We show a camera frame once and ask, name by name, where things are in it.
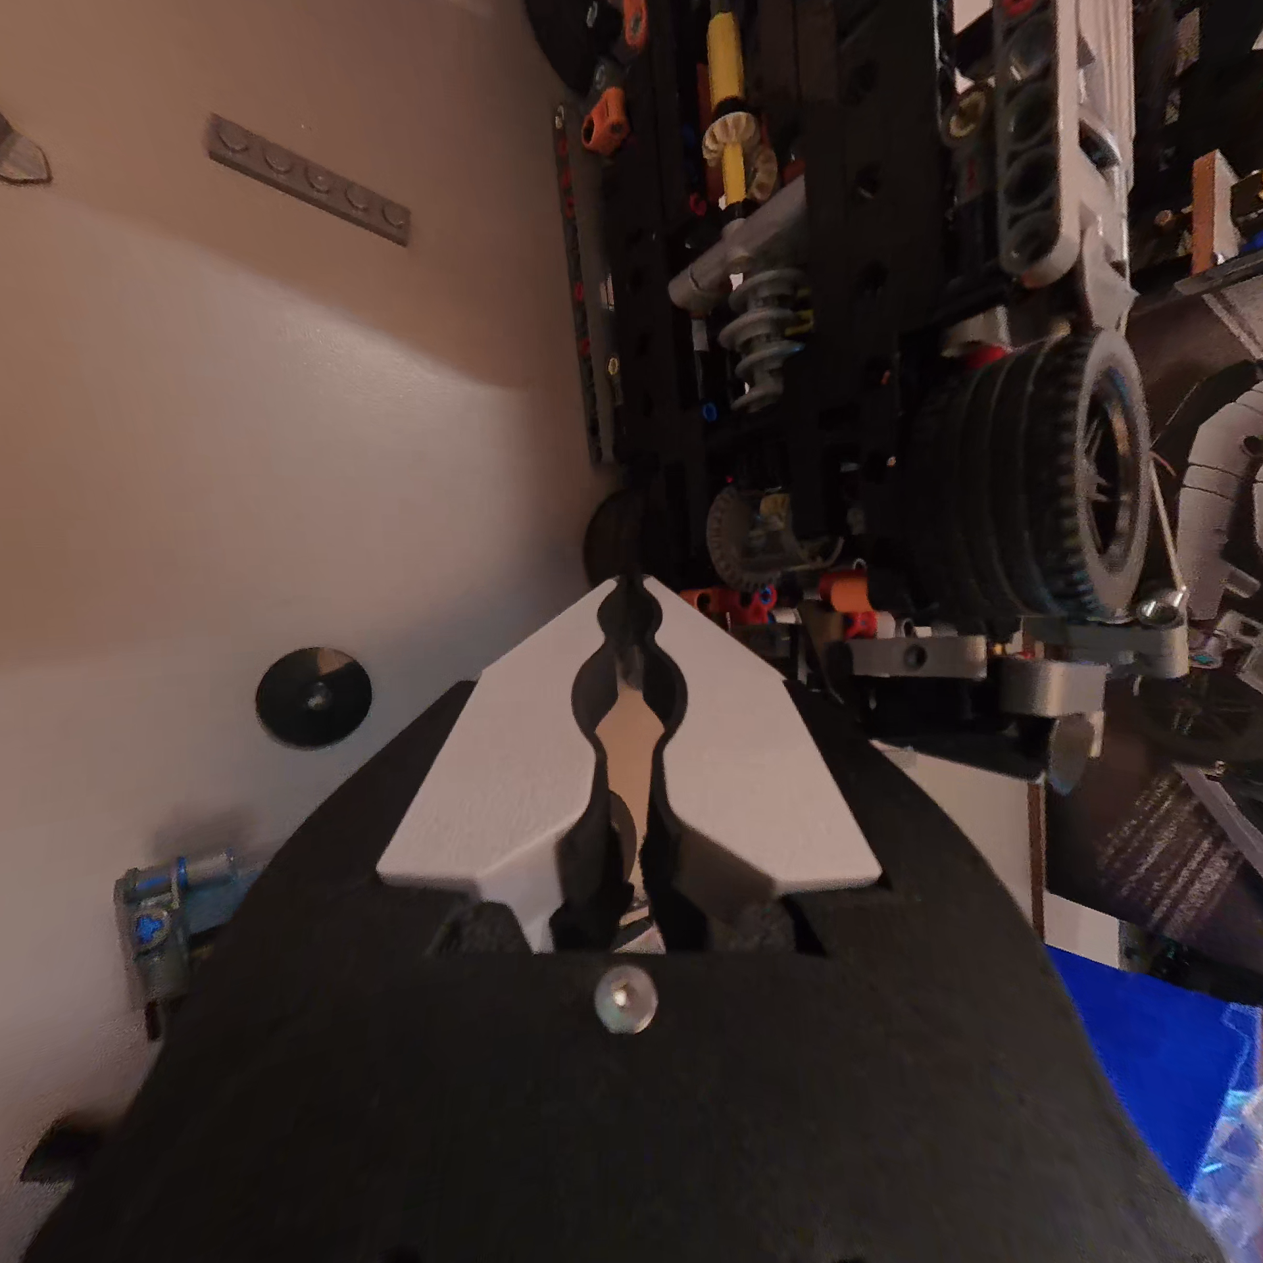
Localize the clear plastic bags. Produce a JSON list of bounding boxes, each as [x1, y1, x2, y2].
[[1179, 997, 1263, 1263]]

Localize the curved shiny grey lego piece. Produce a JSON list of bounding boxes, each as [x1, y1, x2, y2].
[[0, 110, 53, 187]]

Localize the black round lego disc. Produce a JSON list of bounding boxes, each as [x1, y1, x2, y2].
[[253, 645, 374, 749]]

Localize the dark lego set box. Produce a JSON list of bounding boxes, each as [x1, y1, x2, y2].
[[1047, 286, 1263, 979]]

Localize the long grey lego plate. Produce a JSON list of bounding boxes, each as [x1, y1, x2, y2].
[[205, 110, 415, 248]]

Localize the scattered loose lego pieces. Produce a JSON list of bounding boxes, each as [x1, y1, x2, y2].
[[20, 851, 263, 1185]]

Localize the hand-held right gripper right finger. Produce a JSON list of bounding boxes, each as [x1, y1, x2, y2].
[[632, 578, 884, 955]]

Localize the blue storage bin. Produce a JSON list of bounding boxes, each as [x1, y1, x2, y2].
[[1044, 946, 1263, 1200]]

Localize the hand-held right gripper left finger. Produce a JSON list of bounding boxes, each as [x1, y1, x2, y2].
[[374, 578, 638, 953]]

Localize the grey lego car chassis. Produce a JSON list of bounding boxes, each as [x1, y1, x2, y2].
[[547, 0, 1195, 796]]

